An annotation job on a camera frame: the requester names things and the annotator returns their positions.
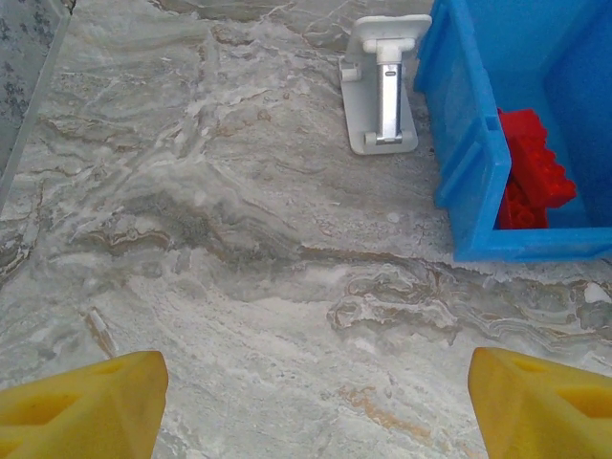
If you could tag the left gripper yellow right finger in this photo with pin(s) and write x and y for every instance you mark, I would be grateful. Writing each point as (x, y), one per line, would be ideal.
(535, 411)

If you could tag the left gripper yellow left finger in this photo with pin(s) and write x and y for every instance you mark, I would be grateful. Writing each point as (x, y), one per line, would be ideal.
(81, 411)

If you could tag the red lego brick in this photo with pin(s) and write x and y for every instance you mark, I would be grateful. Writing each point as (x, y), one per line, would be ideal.
(518, 215)
(550, 177)
(521, 126)

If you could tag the blue three-compartment plastic bin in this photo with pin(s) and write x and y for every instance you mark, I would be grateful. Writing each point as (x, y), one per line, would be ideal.
(454, 119)

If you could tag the white folding phone stand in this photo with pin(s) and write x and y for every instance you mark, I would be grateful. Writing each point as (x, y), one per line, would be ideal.
(387, 95)

